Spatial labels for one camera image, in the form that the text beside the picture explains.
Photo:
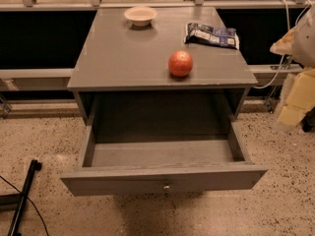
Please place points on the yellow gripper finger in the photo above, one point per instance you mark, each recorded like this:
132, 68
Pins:
284, 45
297, 98

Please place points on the red apple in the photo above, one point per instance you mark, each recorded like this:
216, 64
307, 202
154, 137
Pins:
180, 64

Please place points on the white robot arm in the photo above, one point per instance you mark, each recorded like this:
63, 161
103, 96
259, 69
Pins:
303, 46

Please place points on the grey open top drawer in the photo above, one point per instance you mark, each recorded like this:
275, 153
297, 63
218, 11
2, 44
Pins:
136, 141

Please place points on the blue chip bag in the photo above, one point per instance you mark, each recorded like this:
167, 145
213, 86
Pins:
207, 35

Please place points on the white paper bowl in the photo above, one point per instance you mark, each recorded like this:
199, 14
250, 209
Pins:
140, 16

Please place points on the black metal stand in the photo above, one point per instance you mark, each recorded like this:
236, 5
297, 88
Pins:
16, 202

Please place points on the metal railing frame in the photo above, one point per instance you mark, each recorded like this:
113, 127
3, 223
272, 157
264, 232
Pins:
27, 23

